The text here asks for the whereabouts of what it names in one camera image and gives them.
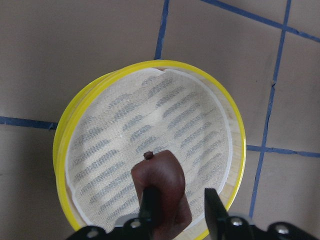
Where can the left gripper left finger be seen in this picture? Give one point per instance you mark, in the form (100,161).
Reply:
(138,226)

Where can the brown steamed bun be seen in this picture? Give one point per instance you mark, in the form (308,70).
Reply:
(164,172)

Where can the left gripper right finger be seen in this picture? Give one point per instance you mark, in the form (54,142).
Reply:
(224,226)

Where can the yellow steamer basket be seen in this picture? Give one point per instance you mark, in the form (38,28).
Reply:
(151,106)

